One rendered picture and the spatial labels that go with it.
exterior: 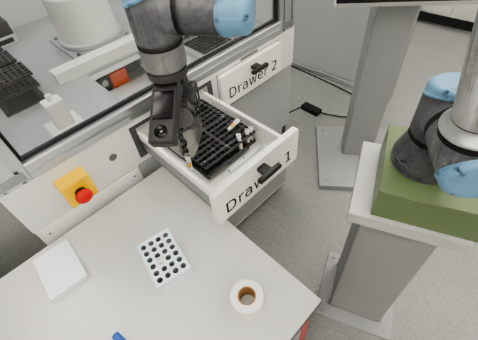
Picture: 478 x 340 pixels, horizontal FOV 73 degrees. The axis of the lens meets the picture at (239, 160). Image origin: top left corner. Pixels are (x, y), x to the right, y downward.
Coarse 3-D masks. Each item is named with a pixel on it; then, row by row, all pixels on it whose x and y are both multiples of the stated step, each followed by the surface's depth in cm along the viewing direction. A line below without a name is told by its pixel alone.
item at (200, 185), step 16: (208, 96) 98; (240, 112) 92; (144, 128) 91; (256, 128) 89; (144, 144) 89; (256, 144) 91; (160, 160) 87; (176, 160) 81; (176, 176) 84; (192, 176) 77; (224, 176) 84; (208, 192) 74
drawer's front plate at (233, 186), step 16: (272, 144) 77; (288, 144) 81; (256, 160) 74; (272, 160) 79; (240, 176) 72; (256, 176) 77; (272, 176) 84; (224, 192) 70; (240, 192) 75; (256, 192) 81; (224, 208) 73
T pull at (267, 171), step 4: (264, 164) 75; (276, 164) 75; (280, 164) 75; (260, 168) 75; (264, 168) 75; (268, 168) 75; (272, 168) 74; (276, 168) 74; (260, 172) 74; (264, 172) 74; (268, 172) 74; (272, 172) 74; (260, 176) 73; (264, 176) 73; (268, 176) 73; (260, 180) 72; (264, 180) 73
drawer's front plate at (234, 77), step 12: (264, 48) 109; (276, 48) 111; (252, 60) 105; (264, 60) 109; (228, 72) 100; (240, 72) 103; (264, 72) 112; (276, 72) 118; (228, 84) 102; (252, 84) 111; (228, 96) 105; (240, 96) 110
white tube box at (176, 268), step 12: (168, 228) 79; (144, 240) 77; (156, 240) 78; (168, 240) 78; (144, 252) 75; (156, 252) 75; (168, 252) 75; (180, 252) 75; (144, 264) 73; (156, 264) 73; (168, 264) 73; (180, 264) 73; (156, 276) 71; (168, 276) 73; (180, 276) 71; (156, 288) 69; (168, 288) 72
